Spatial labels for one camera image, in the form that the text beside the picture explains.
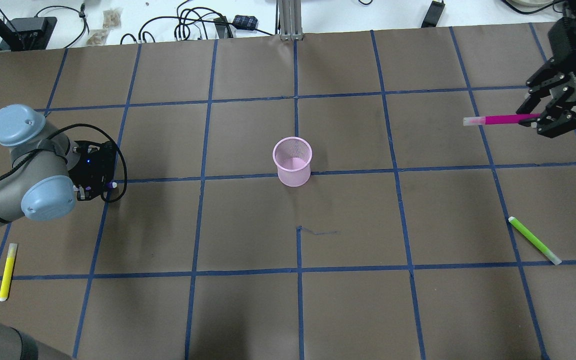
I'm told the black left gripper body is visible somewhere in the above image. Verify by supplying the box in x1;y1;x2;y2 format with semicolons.
68;140;118;196

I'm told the pink pen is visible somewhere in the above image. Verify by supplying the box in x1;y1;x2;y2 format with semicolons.
462;113;540;126

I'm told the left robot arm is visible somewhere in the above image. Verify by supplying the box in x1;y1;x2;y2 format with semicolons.
0;104;127;360

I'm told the pink mesh cup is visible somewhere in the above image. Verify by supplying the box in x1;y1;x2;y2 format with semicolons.
272;136;313;188

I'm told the yellow pen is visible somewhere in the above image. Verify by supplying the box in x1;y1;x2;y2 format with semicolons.
0;243;18;302

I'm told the snack bag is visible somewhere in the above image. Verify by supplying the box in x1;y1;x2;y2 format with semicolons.
102;7;122;29
86;28;110;47

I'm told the green pen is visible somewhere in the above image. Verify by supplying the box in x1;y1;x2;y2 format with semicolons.
507;216;563;265

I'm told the brown paper table cover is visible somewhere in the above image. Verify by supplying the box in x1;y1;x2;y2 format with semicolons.
0;23;576;360

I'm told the black power adapter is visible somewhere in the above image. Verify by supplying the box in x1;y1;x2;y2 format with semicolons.
231;14;259;31

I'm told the black camera stand base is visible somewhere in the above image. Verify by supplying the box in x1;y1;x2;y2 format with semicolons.
0;6;58;51

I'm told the black cables bundle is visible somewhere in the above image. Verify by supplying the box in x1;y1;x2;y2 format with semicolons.
119;0;275;46

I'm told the aluminium frame post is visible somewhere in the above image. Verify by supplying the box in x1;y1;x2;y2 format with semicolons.
276;0;304;41

